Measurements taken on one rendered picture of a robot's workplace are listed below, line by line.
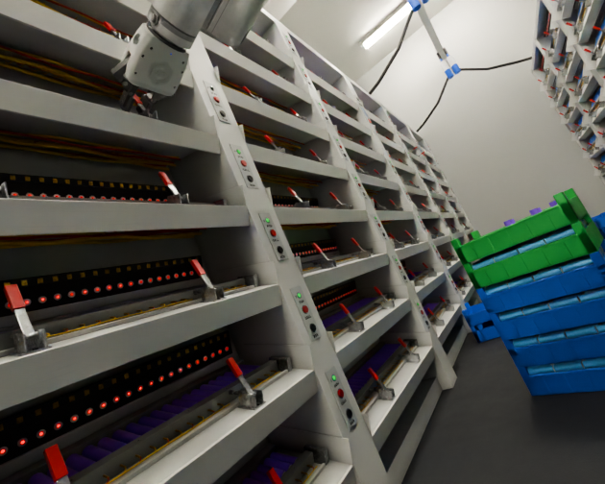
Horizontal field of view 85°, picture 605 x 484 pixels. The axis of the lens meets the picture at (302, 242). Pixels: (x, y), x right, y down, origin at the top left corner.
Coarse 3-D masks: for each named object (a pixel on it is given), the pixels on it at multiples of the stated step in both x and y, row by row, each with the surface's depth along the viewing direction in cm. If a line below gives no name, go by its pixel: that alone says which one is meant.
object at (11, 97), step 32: (0, 96) 45; (32, 96) 48; (64, 96) 52; (0, 128) 56; (32, 128) 58; (64, 128) 60; (96, 128) 55; (128, 128) 60; (160, 128) 66; (192, 128) 83; (96, 160) 70; (128, 160) 72; (160, 160) 80
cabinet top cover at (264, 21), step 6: (264, 12) 146; (258, 18) 146; (264, 18) 147; (270, 18) 149; (258, 24) 149; (264, 24) 150; (270, 24) 152; (252, 30) 150; (258, 30) 152; (264, 30) 153
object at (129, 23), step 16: (32, 0) 71; (48, 0) 72; (64, 0) 76; (80, 0) 76; (96, 0) 77; (112, 0) 78; (128, 0) 76; (144, 0) 80; (80, 16) 81; (96, 16) 82; (112, 16) 82; (128, 16) 83; (144, 16) 80; (128, 32) 88
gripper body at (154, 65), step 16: (144, 32) 58; (128, 48) 60; (144, 48) 59; (160, 48) 60; (176, 48) 60; (128, 64) 60; (144, 64) 61; (160, 64) 62; (176, 64) 64; (128, 80) 61; (144, 80) 63; (160, 80) 65; (176, 80) 67
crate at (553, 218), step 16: (560, 192) 81; (560, 208) 81; (576, 208) 84; (512, 224) 89; (528, 224) 86; (544, 224) 84; (560, 224) 82; (480, 240) 95; (496, 240) 92; (512, 240) 90; (464, 256) 99; (480, 256) 96
